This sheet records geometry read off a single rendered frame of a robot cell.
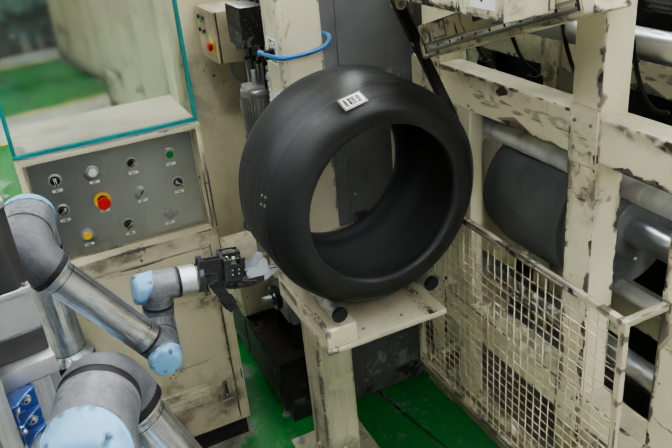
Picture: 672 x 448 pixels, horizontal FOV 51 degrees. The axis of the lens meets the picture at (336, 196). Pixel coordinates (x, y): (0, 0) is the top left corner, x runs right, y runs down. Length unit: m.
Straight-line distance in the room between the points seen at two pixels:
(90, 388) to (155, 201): 1.41
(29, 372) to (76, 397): 0.32
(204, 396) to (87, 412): 1.77
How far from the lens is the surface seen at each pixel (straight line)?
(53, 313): 1.75
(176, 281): 1.74
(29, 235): 1.56
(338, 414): 2.59
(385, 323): 2.00
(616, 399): 1.83
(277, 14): 1.95
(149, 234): 2.42
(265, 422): 2.95
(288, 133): 1.66
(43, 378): 1.33
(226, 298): 1.82
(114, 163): 2.31
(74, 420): 0.98
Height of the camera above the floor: 1.95
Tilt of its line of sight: 25 degrees down
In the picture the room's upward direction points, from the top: 5 degrees counter-clockwise
